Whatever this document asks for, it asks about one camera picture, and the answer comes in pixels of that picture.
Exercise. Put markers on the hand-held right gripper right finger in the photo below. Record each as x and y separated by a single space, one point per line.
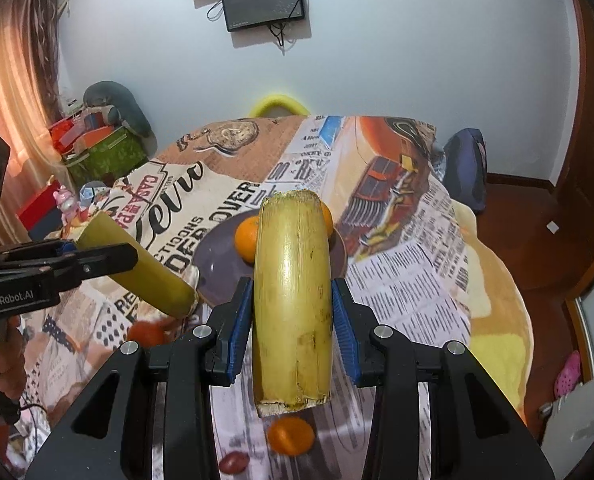
344 335

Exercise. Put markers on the green-yellow banana piece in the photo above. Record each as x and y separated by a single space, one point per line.
157 280

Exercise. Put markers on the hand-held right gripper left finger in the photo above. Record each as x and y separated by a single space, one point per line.
239 332

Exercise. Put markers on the dark purple plate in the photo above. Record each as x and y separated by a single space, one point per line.
217 265

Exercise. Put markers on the yellow blanket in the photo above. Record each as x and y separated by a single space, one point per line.
497 310

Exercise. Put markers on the orange striped curtain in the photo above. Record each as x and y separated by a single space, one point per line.
12 100

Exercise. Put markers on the printed blanket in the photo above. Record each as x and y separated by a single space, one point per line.
417 280

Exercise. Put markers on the white paper scrap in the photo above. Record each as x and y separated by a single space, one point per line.
553 227

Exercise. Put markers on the yellow foam tube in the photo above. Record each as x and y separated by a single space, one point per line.
277 105

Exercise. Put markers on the red box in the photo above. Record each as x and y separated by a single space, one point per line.
37 212

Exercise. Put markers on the orange gift box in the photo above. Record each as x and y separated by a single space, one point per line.
92 135

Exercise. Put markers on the yellow banana piece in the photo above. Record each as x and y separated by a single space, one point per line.
292 300

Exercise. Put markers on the orange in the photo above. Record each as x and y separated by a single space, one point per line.
147 335
327 220
291 436
247 237

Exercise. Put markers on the pink slipper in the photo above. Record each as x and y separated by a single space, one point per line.
568 375

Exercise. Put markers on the small black wall monitor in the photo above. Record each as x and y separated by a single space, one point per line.
262 0

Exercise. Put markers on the small pink toy figure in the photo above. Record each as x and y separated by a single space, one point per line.
68 202

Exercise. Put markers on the dark blue backpack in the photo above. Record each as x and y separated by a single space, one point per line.
467 170

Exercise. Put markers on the person's left hand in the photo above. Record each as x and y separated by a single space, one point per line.
9 355

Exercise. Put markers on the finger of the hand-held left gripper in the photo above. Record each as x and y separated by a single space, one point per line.
52 249
102 260

